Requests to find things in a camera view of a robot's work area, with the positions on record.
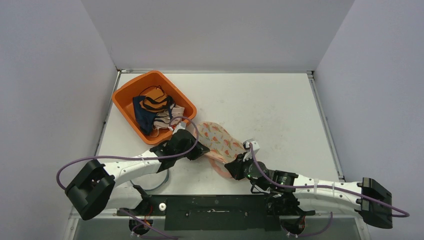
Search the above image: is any floral padded bra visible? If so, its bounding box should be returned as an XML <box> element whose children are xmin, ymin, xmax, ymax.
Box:
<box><xmin>192</xmin><ymin>121</ymin><xmax>245</xmax><ymax>179</ymax></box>

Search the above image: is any navy blue bra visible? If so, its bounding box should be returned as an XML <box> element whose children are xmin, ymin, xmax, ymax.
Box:
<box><xmin>132</xmin><ymin>95</ymin><xmax>157</xmax><ymax>135</ymax></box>

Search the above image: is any white mesh laundry bag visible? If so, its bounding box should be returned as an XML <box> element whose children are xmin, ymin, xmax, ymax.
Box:
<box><xmin>127</xmin><ymin>169</ymin><xmax>170</xmax><ymax>192</ymax></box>

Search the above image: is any orange plastic tub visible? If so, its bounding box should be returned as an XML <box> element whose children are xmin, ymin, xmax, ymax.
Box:
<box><xmin>112</xmin><ymin>70</ymin><xmax>197</xmax><ymax>145</ymax></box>

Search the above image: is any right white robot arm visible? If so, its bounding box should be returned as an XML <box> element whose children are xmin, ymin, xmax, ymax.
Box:
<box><xmin>224</xmin><ymin>154</ymin><xmax>393</xmax><ymax>229</ymax></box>

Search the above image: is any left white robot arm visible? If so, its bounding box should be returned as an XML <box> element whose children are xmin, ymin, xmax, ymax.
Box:
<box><xmin>64</xmin><ymin>129</ymin><xmax>210</xmax><ymax>220</ymax></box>

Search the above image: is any beige bra in tub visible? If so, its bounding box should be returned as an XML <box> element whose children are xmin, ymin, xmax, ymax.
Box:
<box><xmin>153</xmin><ymin>103</ymin><xmax>185</xmax><ymax>130</ymax></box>

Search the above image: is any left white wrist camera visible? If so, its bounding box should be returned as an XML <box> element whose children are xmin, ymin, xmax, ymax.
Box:
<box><xmin>169</xmin><ymin>121</ymin><xmax>187</xmax><ymax>134</ymax></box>

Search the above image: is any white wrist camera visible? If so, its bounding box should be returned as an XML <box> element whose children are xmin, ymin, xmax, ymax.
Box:
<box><xmin>242</xmin><ymin>138</ymin><xmax>260</xmax><ymax>162</ymax></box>
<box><xmin>169</xmin><ymin>121</ymin><xmax>187</xmax><ymax>134</ymax></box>

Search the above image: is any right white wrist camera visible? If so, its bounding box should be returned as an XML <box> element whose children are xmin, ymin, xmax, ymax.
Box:
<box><xmin>242</xmin><ymin>138</ymin><xmax>260</xmax><ymax>162</ymax></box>

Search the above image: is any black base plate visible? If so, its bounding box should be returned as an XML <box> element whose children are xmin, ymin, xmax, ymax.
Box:
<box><xmin>126</xmin><ymin>194</ymin><xmax>316</xmax><ymax>231</ymax></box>

